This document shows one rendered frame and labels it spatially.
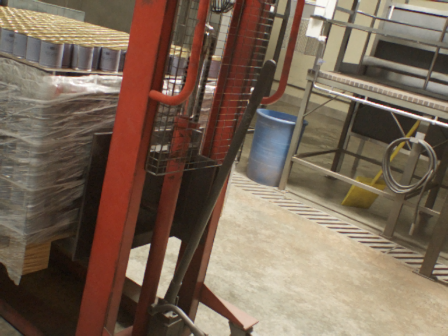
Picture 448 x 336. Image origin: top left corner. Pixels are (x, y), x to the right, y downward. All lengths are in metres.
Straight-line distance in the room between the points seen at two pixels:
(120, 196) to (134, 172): 0.11
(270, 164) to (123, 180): 3.17
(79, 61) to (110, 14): 3.70
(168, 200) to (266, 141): 2.89
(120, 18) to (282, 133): 1.90
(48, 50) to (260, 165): 3.36
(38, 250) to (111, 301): 0.30
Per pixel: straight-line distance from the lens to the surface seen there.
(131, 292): 2.61
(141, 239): 2.17
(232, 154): 1.85
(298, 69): 10.60
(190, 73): 1.60
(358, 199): 4.96
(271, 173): 4.91
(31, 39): 1.85
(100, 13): 5.66
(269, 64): 1.76
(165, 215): 2.06
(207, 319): 2.71
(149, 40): 1.71
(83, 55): 1.86
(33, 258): 1.96
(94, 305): 2.03
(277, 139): 4.82
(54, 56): 1.79
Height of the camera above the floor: 1.41
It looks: 15 degrees down
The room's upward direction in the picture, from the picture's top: 13 degrees clockwise
